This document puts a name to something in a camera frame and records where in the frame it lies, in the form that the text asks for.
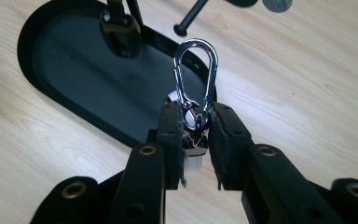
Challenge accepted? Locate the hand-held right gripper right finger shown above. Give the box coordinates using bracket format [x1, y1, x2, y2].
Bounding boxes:
[208, 102, 346, 224]

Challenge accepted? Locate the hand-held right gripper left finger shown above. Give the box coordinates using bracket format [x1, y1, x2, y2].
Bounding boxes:
[108, 101, 187, 224]

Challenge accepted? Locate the black key rack with tray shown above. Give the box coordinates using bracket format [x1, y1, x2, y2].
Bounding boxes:
[17, 0, 259, 148]

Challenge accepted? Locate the silver carabiner keychain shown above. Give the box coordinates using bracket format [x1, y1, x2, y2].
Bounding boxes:
[166, 37, 219, 173]

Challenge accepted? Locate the black car key fob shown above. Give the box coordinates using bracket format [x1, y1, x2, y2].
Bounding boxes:
[100, 0, 143, 60]

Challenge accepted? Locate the grey round disc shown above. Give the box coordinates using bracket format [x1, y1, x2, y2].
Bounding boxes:
[262, 0, 294, 14]

